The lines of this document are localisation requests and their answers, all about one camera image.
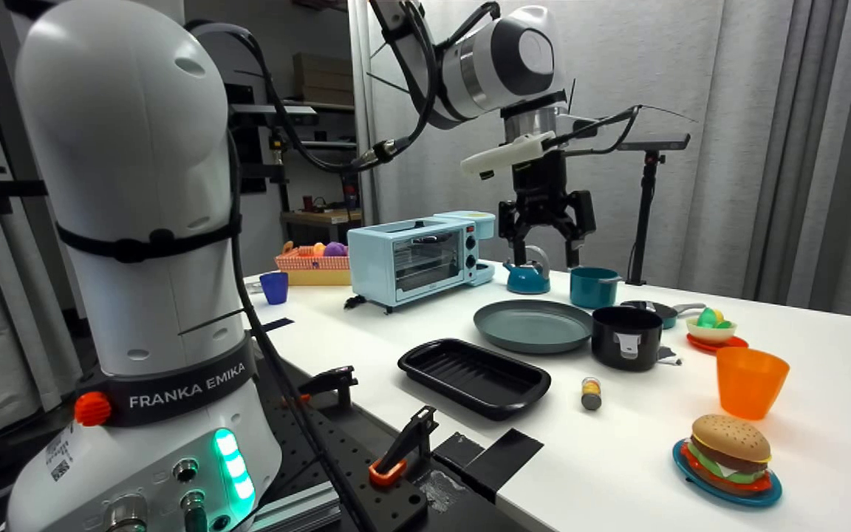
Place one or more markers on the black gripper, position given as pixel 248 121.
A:
pixel 545 187

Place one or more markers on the black measuring cup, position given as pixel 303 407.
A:
pixel 628 341

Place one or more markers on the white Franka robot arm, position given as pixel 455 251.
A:
pixel 130 149

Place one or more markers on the grey round plate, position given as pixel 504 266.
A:
pixel 533 325

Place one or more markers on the small red toy plate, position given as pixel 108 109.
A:
pixel 716 342

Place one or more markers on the orange plastic cup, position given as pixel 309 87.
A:
pixel 750 382

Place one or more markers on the blue plastic cup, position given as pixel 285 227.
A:
pixel 273 288

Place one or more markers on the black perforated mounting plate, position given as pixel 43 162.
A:
pixel 347 461

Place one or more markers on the small teal toy plate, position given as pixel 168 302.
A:
pixel 731 492

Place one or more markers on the teal toy kettle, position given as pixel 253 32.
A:
pixel 526 279

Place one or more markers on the teal toy pot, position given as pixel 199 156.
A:
pixel 591 288

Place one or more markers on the black tripod stand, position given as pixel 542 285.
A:
pixel 649 195

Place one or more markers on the light blue toaster oven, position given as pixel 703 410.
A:
pixel 421 261

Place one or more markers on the black rectangular ridged tray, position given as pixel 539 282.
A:
pixel 473 376

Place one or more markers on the small yellow toy can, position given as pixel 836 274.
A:
pixel 591 393

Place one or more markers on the purple toy piece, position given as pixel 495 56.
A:
pixel 335 248

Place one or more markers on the black tape patch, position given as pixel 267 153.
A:
pixel 501 461

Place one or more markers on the pink toy tray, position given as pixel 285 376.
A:
pixel 310 268

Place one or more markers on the dark metal shelf rack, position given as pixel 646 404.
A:
pixel 316 149

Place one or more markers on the black clamp with orange tip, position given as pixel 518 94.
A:
pixel 400 446
pixel 326 385

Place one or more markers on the toy hamburger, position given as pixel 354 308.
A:
pixel 731 446

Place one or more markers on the brown cardboard box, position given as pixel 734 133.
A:
pixel 323 78

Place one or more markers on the grey curtain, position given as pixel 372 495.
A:
pixel 820 149

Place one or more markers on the black tape strip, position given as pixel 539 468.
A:
pixel 269 325

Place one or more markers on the aluminium extrusion bar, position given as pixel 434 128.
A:
pixel 297 508

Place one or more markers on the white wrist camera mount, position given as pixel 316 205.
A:
pixel 510 153

